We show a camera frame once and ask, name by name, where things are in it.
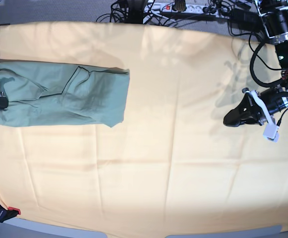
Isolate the yellow table cloth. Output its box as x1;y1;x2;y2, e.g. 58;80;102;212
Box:
0;22;288;238

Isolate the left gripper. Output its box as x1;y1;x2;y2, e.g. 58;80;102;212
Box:
223;87;288;127

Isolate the black power adapter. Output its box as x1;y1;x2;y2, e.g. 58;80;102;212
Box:
230;8;259;24

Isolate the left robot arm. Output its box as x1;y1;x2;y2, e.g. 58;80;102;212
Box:
223;0;288;127

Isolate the white power strip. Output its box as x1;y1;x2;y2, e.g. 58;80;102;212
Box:
144;1;219;15

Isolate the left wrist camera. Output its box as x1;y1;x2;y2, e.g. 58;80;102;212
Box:
263;124;279;142

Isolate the green T-shirt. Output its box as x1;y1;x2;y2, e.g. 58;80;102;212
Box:
0;61;130;127

